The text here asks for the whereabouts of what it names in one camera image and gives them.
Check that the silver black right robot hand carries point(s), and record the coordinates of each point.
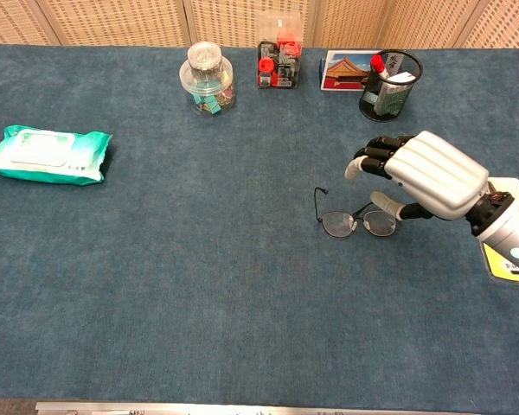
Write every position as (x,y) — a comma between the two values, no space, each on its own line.
(437,173)

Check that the black wire-frame eyeglasses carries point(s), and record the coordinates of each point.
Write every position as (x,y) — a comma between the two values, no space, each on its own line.
(339,225)

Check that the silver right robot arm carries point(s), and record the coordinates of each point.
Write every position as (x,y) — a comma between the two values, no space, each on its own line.
(510,229)

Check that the black mesh pen holder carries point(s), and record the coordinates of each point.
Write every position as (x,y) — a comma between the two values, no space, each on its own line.
(408,93)

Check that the green white carton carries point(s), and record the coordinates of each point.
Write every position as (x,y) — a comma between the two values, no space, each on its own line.
(389,95)

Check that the yellow razor blister pack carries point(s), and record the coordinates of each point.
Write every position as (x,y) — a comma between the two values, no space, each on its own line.
(497,263)

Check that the grey tube with black lettering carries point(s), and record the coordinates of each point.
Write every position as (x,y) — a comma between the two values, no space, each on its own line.
(392,64)

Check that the red capped marker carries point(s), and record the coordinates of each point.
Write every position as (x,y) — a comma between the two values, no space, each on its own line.
(377,62)

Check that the postcard with red building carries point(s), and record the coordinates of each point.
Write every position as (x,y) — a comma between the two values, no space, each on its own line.
(341,71)

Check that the red black stamp blister pack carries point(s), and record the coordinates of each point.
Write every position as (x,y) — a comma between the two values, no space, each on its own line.
(281,71)

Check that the clear plastic box red insert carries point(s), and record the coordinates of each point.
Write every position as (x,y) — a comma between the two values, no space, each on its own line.
(281,26)

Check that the clear jar of binder clips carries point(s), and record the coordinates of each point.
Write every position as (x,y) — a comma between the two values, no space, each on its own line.
(207,97)

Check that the blue felt table cloth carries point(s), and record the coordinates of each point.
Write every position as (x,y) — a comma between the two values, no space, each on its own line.
(199,259)

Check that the small clear jar of pins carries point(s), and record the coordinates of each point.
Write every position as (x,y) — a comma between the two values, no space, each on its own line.
(204,56)

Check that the rattan folding screen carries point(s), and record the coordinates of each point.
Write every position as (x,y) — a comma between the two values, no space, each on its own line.
(112,21)

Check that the green white wet wipes pack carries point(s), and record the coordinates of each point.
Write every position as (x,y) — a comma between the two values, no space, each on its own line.
(43,151)

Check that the metal rail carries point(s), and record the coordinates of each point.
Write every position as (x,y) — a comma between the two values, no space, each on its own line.
(242,408)

